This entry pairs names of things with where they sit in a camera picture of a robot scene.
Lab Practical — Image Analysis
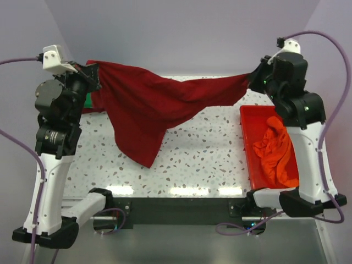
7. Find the dark red t shirt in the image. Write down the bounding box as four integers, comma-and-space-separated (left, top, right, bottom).
91, 61, 248, 168

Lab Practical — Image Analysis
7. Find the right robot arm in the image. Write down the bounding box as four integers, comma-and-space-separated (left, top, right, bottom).
248, 52, 347, 217

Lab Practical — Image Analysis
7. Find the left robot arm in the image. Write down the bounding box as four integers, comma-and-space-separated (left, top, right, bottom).
12, 63, 113, 249

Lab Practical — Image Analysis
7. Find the folded green t shirt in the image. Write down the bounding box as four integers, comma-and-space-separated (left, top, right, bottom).
84, 93, 93, 108

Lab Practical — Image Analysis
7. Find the red plastic bin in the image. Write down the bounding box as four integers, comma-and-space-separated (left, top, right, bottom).
240, 106, 299, 190

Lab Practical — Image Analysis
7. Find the crumpled orange t shirt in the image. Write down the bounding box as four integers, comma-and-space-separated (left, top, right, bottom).
252, 116, 299, 188

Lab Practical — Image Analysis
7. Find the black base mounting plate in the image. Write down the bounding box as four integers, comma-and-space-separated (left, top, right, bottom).
93, 197, 269, 231

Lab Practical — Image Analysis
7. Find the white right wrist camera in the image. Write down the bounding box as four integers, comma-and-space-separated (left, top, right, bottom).
277, 37, 301, 54

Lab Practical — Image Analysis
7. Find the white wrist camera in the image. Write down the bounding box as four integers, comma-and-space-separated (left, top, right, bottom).
277, 37, 301, 54
42, 45, 77, 75

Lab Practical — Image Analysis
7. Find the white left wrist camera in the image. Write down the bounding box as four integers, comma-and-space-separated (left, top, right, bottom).
42, 45, 77, 75

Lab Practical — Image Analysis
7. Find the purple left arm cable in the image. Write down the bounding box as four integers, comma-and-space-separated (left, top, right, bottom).
0, 56, 60, 264

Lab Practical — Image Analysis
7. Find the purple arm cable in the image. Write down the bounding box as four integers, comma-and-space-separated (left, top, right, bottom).
216, 30, 348, 236
0, 56, 60, 264

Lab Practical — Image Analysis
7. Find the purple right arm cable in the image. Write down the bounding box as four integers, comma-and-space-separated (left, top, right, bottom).
216, 30, 348, 236

